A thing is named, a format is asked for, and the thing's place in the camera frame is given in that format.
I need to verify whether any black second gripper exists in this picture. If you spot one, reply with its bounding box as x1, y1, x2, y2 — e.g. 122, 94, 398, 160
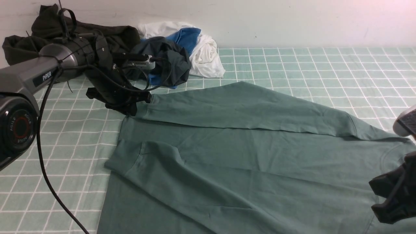
369, 151, 416, 225

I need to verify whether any dark olive crumpled garment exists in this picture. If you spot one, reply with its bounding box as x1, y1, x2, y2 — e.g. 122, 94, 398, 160
2, 4, 141, 66

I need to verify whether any green long-sleeve top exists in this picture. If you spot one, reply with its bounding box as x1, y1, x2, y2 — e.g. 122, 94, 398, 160
97, 82, 415, 234

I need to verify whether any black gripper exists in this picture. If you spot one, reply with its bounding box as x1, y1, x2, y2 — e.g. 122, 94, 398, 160
83, 32, 152, 116

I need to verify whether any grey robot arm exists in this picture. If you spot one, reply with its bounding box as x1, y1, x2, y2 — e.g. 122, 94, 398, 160
1, 32, 415, 234

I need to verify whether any blue crumpled garment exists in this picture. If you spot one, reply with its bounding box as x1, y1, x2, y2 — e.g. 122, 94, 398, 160
138, 28, 201, 88

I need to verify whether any dark grey crumpled garment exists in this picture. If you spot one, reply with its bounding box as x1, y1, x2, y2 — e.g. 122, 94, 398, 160
130, 36, 191, 88

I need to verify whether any green checkered tablecloth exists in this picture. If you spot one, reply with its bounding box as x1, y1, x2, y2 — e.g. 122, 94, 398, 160
0, 47, 416, 234

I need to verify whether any white crumpled garment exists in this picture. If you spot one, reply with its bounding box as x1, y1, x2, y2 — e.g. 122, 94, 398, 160
137, 21, 225, 78

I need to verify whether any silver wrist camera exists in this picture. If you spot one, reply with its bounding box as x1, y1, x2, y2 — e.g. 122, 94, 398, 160
111, 52, 156, 71
392, 105, 416, 138

